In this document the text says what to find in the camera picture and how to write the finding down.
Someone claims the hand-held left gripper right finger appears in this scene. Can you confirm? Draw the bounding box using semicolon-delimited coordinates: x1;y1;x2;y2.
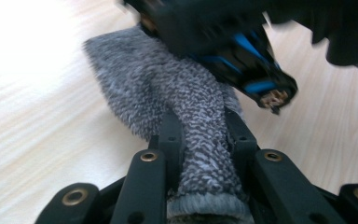
224;106;348;224

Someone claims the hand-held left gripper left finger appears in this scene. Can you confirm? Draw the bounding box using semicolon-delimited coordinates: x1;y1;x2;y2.
110;110;186;224

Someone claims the blue toy car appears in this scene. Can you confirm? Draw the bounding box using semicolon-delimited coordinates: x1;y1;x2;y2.
180;22;299;116

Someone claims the grey cloth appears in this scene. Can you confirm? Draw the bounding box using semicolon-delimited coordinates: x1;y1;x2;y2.
83;24;255;224

